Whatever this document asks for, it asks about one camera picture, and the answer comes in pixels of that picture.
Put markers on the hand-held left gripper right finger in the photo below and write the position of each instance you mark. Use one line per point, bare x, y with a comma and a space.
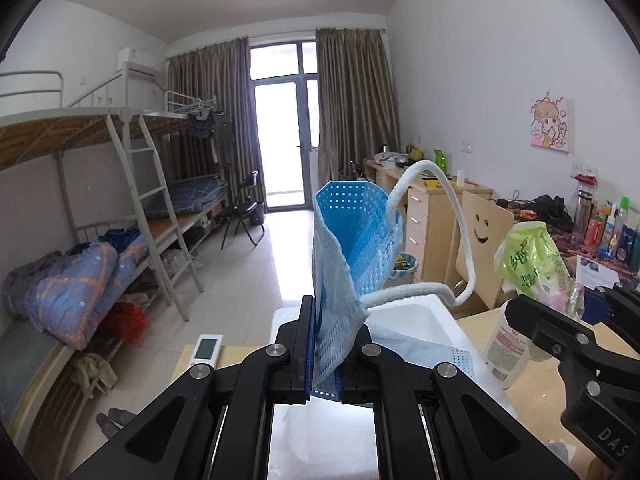
340, 387

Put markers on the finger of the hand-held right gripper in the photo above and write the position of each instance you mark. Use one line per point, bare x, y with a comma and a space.
622, 302
550, 330

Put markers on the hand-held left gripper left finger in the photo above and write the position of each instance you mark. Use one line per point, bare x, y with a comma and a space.
312, 355

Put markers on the green plastic bag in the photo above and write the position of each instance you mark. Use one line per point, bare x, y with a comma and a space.
530, 260

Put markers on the blue face mask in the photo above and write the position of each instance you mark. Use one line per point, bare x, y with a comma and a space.
425, 355
340, 260

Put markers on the white foam box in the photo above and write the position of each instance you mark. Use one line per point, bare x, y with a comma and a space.
415, 317

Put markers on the white printed paper sheet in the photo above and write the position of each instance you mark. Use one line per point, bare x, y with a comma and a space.
595, 272

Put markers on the white lotion pump bottle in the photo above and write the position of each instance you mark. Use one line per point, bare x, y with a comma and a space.
507, 355

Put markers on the dark blue box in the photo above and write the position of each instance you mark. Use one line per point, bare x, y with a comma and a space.
630, 245

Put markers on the white bottle green cap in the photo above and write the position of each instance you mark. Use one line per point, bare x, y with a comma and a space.
622, 212

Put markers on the clear water bottle red lid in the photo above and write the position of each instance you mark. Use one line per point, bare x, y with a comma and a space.
584, 207

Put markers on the white remote control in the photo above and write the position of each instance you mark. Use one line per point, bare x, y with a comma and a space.
206, 349

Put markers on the wooden chair with smiley face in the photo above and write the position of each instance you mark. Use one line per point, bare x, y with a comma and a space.
495, 225

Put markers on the black headphones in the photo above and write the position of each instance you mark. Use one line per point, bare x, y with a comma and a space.
550, 207

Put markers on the patterned waste bin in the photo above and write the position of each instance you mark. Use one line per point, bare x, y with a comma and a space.
405, 270

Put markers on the wooden desk with drawers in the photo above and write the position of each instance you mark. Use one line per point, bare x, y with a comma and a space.
425, 210

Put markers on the black folding chair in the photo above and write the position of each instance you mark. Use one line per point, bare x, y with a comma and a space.
247, 185

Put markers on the red bag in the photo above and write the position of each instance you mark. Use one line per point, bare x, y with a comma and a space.
122, 320

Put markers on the grey slipper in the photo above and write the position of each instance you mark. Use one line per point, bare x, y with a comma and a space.
105, 424
122, 416

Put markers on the green packet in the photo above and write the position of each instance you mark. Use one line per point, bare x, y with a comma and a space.
441, 161

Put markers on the folded blue bedding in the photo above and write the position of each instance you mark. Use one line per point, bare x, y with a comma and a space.
190, 192

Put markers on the beige cloth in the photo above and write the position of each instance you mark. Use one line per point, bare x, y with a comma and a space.
95, 372

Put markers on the dark blue clothing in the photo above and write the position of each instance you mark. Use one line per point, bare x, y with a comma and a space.
120, 239

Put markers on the grey bunk bed ladder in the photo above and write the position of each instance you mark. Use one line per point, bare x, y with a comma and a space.
154, 191

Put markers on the glass balcony door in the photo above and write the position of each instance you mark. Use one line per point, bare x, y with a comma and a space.
301, 125

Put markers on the blue plaid quilt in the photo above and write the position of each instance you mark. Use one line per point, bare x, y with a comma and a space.
75, 285

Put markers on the dark hanging clothes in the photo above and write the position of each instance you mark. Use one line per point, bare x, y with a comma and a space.
201, 125

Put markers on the brown curtain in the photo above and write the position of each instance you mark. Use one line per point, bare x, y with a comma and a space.
210, 90
355, 100

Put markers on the metal bunk bed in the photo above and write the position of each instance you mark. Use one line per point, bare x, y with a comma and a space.
75, 127

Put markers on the white air conditioner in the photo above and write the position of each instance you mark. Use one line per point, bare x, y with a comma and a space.
137, 62

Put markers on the white wall socket strip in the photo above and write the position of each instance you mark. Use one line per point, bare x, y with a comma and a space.
584, 167

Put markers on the pink cartoon wall poster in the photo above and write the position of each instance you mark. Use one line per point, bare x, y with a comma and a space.
550, 125

